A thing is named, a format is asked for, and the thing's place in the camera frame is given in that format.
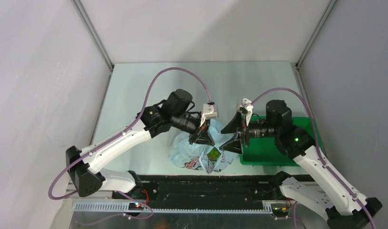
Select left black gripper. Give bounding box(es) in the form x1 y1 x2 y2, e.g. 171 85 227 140
171 112 215 146

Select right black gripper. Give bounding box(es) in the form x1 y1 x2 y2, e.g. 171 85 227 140
219 110 279 154

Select green fake grapes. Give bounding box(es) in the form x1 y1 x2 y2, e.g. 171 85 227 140
207 147 221 161

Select light blue plastic bag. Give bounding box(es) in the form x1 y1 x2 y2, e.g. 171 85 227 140
169 120 239 174

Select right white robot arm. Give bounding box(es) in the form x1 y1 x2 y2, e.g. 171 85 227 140
220 99 382 229

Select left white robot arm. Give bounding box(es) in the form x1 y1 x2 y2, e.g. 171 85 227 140
66 89 218 199

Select green plastic tray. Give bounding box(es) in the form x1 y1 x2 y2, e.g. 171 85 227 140
240 117 313 167

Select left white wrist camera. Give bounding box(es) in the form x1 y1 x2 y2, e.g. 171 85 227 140
200 102 219 125

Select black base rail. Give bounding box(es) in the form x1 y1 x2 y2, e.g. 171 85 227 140
128 175 286 210

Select right aluminium frame post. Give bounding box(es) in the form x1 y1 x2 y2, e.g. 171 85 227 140
295 0 338 70

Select aluminium frame post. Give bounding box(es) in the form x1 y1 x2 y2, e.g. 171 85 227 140
295 0 338 70
71 0 115 72

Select left aluminium frame post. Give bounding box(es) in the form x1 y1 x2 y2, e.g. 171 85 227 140
71 0 115 72

